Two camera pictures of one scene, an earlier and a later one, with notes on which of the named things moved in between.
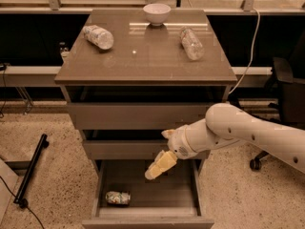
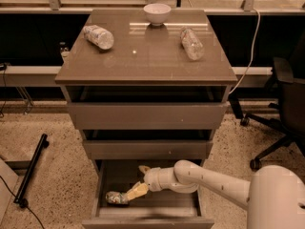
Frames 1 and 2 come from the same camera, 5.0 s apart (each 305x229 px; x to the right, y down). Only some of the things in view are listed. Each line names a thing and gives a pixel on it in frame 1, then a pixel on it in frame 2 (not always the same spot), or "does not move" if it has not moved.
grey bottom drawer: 125,198 does not move
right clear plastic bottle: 191,45 does not move
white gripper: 177,142 to 152,178
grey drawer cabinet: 128,75 does not move
